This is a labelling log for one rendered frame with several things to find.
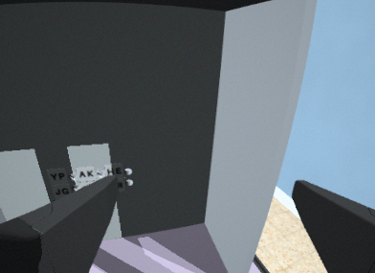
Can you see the tall grey cabinet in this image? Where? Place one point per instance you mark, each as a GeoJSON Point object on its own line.
{"type": "Point", "coordinates": [265, 49]}

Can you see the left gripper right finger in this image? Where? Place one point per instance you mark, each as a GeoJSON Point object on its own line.
{"type": "Point", "coordinates": [342, 230]}

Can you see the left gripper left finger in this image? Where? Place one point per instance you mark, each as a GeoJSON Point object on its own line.
{"type": "Point", "coordinates": [60, 237]}

